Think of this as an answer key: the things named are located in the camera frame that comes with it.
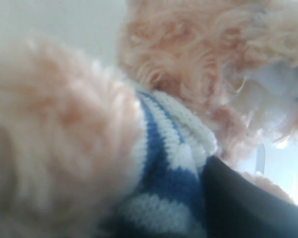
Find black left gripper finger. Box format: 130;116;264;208
202;156;298;238

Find tan teddy bear striped sweater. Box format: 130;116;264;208
0;0;298;238

